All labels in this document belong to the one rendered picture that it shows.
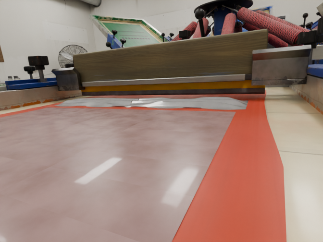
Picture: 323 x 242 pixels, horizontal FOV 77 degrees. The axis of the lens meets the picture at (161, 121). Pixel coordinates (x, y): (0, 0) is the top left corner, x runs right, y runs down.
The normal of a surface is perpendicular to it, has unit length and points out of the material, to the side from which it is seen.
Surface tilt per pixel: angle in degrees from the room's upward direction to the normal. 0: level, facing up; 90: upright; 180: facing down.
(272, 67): 90
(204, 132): 0
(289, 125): 0
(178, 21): 90
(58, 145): 0
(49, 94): 90
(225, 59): 90
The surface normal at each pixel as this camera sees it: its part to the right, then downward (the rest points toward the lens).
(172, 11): -0.42, 0.25
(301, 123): -0.07, -0.97
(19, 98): 0.90, 0.04
